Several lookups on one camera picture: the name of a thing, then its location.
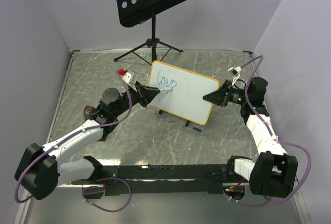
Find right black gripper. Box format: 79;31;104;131
202;79;250;108

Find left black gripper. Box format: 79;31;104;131
113;81;160;117

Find white marker pen body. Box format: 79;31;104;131
159;88;172;92

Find orange framed whiteboard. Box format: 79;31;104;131
148;61;220;125

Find blue marker cap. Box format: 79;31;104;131
193;127;202;132

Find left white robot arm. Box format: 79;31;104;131
14;82;161;203

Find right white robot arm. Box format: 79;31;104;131
202;77;298;198

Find brown eraser holder block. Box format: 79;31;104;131
83;105;107;126

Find wire whiteboard easel stand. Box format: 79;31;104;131
158;110;191;127

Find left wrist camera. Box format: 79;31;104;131
118;68;138;88

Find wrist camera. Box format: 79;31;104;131
118;68;138;88
228;66;242;86

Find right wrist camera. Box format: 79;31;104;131
228;66;242;86

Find right aluminium frame rail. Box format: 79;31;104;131
243;50;311;224

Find aluminium frame rail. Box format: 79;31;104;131
243;50;311;224
12;50;76;224

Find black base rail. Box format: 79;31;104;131
72;164;242;196

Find left aluminium frame rail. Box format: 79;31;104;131
12;50;76;224

